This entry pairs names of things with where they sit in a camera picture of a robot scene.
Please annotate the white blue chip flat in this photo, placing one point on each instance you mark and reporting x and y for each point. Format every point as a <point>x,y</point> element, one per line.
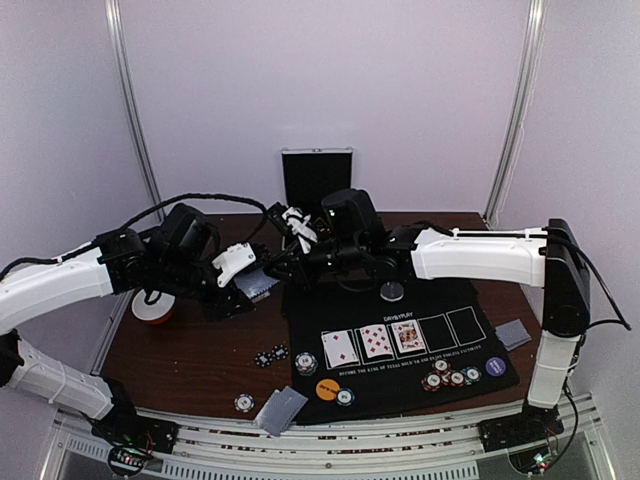
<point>244,403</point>

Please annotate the black poker table mat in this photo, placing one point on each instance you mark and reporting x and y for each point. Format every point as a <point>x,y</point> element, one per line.
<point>453,326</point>

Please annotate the black white chip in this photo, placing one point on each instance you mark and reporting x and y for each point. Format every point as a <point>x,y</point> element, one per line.
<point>280,352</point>
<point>263,359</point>

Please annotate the king of diamonds card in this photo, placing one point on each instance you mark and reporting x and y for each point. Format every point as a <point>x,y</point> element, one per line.
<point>408,336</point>

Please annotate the left aluminium frame post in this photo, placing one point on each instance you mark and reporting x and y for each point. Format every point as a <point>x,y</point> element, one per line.
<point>117,36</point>

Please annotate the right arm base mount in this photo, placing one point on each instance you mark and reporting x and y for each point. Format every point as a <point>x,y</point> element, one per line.
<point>531,442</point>

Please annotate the orange big blind button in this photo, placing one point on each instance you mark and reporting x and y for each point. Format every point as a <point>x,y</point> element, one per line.
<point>327,389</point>

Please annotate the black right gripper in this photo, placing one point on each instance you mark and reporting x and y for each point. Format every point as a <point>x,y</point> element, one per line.
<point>288,265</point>

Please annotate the black white chip right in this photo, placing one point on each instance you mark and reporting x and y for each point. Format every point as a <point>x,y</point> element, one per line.
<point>280,352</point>

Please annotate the two of diamonds card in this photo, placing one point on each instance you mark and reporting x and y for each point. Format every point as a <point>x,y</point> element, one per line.
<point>339,348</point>

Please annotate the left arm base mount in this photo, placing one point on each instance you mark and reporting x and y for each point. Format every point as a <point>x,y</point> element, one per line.
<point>134,440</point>

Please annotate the purple small blind button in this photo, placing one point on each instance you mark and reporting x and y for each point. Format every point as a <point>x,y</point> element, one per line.
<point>495,367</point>

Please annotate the dealt card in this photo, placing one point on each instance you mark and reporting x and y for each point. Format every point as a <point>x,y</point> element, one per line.
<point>512,334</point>

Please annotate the right aluminium frame post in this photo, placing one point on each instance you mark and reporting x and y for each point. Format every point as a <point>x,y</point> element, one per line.
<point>514,135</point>

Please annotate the black orange hundred chip stack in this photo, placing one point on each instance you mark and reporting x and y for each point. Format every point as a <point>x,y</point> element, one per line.
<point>456,379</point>

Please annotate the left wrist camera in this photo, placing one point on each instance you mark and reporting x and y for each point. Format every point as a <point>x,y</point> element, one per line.
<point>236,258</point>

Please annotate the aluminium frame rail front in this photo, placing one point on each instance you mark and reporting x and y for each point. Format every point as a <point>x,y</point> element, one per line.
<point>442,446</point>

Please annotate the small chip stack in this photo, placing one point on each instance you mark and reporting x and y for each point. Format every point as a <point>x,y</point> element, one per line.
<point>306,364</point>

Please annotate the aluminium frame post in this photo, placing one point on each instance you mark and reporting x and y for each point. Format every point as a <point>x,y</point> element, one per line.
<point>514,135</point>
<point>117,36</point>

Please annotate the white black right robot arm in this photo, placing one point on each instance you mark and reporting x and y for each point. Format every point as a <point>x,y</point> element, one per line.
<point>356,240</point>

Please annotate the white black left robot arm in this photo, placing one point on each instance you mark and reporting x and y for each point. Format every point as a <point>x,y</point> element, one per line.
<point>168,249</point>

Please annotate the grey playing card deck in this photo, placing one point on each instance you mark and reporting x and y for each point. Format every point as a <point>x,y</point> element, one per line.
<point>256,285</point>

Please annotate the eight of diamonds card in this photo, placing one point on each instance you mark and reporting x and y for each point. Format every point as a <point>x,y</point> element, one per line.
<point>376,342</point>

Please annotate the blue green fifty chip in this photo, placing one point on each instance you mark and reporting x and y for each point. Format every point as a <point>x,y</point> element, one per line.
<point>345,397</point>

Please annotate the aluminium poker case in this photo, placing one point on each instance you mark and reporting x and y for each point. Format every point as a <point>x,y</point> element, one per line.
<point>312,174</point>

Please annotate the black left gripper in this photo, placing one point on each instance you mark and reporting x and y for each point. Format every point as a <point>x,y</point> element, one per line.
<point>223,307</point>

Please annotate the black white chip left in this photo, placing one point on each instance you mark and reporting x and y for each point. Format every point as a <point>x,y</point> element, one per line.
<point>263,359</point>

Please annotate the white red bowl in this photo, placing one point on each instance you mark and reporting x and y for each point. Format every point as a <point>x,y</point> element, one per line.
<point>155,314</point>

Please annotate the dealt cards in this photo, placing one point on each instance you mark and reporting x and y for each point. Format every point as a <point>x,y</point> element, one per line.
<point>279,411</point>

